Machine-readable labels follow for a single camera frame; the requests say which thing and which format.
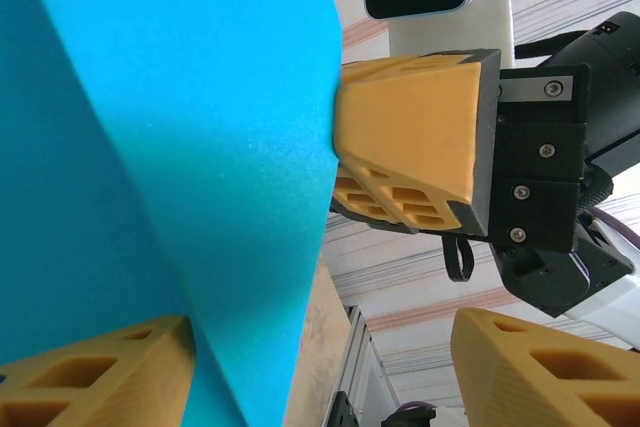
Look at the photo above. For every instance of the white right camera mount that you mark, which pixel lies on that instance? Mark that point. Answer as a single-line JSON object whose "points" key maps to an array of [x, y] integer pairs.
{"points": [[450, 34]]}

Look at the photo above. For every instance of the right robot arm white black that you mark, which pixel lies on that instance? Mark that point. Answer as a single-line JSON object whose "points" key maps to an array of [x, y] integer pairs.
{"points": [[615, 297]]}

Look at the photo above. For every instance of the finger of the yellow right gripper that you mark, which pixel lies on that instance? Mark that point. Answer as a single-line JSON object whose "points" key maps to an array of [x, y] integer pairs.
{"points": [[380, 204], [415, 127]]}

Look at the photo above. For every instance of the aluminium frame rail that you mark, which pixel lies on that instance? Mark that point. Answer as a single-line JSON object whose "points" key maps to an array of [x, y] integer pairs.
{"points": [[360, 372]]}

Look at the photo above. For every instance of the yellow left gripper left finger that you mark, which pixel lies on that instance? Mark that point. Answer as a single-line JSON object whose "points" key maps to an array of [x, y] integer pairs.
{"points": [[100, 387]]}

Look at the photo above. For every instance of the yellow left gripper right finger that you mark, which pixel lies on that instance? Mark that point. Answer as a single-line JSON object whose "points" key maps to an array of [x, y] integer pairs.
{"points": [[540, 387]]}

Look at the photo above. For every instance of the blue paper sheet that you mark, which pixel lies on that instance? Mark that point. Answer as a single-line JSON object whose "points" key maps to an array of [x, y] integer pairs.
{"points": [[175, 122]]}

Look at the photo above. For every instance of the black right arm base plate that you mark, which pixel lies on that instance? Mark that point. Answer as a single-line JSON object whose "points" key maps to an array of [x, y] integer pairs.
{"points": [[345, 412]]}

